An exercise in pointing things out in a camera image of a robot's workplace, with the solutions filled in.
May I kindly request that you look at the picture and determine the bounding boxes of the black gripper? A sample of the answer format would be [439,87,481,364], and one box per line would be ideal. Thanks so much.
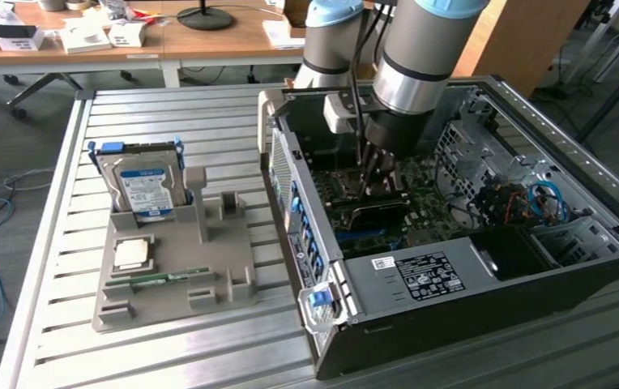
[363,109,431,157]

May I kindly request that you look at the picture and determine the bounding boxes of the NVIDIA graphics card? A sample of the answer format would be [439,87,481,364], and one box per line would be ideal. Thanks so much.
[342,198,414,230]

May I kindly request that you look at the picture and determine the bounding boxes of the metal CPU socket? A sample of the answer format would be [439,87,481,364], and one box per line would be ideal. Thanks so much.
[330,168,369,196]

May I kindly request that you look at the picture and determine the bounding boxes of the silver perforated drive cage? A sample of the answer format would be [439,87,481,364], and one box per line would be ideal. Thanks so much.
[433,87,514,203]

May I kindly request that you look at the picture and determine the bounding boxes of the green motherboard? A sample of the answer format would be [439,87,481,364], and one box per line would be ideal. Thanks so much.
[309,145,477,260]

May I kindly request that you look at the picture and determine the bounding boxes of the long PCIe expansion slot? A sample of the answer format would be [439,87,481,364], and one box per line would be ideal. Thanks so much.
[335,227,390,243]

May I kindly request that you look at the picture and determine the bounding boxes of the white paper stack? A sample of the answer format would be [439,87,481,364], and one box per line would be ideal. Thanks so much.
[261,19,307,50]

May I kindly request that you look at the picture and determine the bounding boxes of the wooden cabinet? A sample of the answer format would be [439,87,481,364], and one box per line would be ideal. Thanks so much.
[450,0,593,98]

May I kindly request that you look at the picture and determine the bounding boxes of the grey power supply unit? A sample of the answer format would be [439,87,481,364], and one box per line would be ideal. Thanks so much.
[342,238,506,319]

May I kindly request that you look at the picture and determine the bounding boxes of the wooden desk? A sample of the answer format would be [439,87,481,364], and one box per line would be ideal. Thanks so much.
[0,0,461,88]

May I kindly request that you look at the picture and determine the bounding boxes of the blue case latch tab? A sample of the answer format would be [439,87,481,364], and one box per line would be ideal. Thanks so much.
[307,284,334,310]

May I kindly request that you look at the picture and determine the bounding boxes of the silver disk bay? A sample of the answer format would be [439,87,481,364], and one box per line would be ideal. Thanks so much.
[529,216,619,267]

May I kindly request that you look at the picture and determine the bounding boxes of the black monitor stand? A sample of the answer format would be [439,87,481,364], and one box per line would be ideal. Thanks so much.
[175,0,237,32]

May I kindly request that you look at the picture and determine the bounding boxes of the grey side panel latch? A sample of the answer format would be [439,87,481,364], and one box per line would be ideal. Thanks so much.
[297,281,347,334]

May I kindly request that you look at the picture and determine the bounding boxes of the grey parts rack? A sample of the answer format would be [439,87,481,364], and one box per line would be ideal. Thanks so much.
[91,165,261,333]

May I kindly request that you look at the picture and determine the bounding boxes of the black open PC case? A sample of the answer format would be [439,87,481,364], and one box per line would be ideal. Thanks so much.
[258,75,619,382]

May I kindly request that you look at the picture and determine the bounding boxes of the small white labelled box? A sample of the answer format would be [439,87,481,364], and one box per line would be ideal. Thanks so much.
[107,20,149,49]

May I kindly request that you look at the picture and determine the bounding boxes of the green RAM stick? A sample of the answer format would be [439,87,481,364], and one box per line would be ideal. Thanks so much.
[129,265,211,287]

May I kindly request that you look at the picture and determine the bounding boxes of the silver CPU chip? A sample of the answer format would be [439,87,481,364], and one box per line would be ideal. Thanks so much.
[113,239,149,269]

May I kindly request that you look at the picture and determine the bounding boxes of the flat white cardboard box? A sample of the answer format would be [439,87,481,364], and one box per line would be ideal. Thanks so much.
[59,16,114,55]

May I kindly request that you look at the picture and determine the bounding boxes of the black wheeled chair base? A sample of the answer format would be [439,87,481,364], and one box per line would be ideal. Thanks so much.
[6,71,85,119]

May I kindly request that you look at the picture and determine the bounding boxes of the white box with black insert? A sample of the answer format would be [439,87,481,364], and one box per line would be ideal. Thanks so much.
[0,24,46,53]

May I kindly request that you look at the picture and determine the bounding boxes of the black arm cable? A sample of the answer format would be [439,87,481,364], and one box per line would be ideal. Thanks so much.
[347,0,398,167]

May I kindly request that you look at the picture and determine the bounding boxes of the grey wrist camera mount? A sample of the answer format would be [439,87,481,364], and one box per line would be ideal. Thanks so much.
[325,91,379,134]

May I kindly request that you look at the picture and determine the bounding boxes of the orange red wire bundle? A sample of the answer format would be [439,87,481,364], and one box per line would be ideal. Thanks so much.
[507,190,553,226]

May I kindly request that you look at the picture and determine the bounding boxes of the blue SATA wire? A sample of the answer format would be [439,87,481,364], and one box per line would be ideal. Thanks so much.
[525,180,571,226]

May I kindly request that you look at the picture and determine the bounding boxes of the hard disk with blue bracket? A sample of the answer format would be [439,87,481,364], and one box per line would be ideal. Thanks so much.
[87,136,195,223]

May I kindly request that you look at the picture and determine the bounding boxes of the grey floor cable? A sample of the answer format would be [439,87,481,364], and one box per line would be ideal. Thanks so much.
[0,168,55,192]

